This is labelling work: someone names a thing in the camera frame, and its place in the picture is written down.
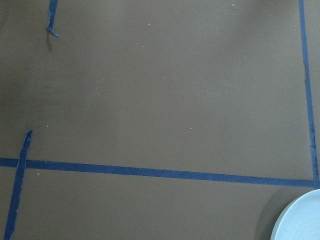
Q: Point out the white plate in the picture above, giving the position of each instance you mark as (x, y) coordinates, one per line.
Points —
(300, 220)

